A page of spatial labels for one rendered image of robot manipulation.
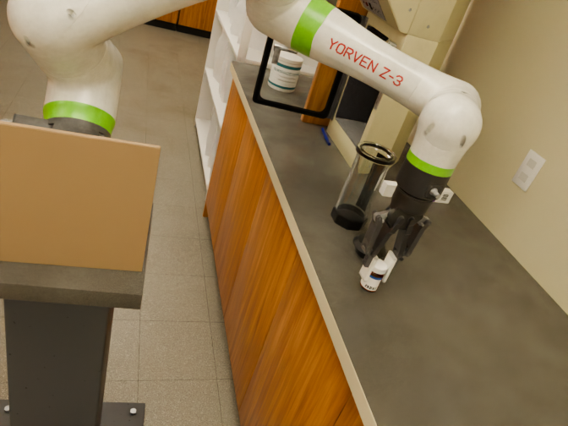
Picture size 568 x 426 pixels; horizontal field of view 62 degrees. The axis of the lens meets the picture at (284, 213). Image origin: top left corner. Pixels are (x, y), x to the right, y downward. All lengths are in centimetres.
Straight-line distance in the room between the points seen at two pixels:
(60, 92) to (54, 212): 22
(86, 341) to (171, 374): 91
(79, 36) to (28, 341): 64
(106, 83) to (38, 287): 40
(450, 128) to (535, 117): 83
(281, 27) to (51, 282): 66
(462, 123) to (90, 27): 63
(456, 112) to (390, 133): 79
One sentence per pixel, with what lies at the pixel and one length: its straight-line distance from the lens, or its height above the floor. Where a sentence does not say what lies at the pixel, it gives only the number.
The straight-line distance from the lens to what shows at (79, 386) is 128.
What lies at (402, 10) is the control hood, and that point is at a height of 147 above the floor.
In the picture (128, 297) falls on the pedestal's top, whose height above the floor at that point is 93.
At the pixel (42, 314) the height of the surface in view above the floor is 80.
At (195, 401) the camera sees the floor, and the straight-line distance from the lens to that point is 197.
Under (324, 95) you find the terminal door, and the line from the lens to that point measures 185.
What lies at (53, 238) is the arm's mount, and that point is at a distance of 97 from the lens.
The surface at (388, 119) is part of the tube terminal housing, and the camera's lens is 161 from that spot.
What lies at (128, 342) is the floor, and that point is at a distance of 211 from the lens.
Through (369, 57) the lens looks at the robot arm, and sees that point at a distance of 100.
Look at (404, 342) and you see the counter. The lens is 106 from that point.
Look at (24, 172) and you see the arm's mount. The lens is 90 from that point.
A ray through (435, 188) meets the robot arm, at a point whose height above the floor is 126.
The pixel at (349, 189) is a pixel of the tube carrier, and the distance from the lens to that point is 127.
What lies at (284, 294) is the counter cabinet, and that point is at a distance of 139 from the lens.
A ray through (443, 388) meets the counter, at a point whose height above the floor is 94.
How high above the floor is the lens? 161
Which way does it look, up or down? 31 degrees down
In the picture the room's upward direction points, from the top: 18 degrees clockwise
